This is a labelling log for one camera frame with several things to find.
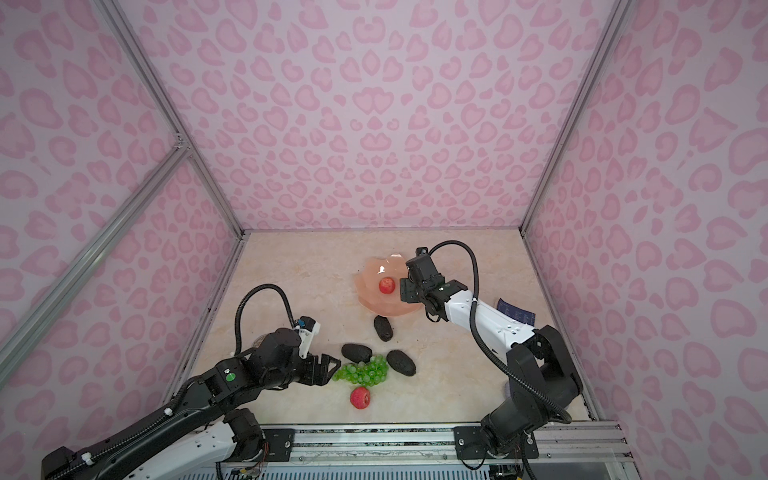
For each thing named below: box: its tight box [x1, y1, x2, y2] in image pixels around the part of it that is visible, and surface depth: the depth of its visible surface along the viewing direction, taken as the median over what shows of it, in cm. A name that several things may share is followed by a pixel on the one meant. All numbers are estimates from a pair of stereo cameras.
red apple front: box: [350, 386, 371, 410], surface depth 78 cm
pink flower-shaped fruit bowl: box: [355, 253, 422, 316], surface depth 103 cm
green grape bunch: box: [332, 355, 389, 387], surface depth 83 cm
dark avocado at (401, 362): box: [386, 350, 417, 377], surface depth 84 cm
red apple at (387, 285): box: [378, 276, 396, 295], surface depth 102 cm
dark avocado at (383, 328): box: [374, 315, 393, 342], surface depth 92 cm
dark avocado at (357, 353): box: [341, 343, 373, 363], surface depth 87 cm
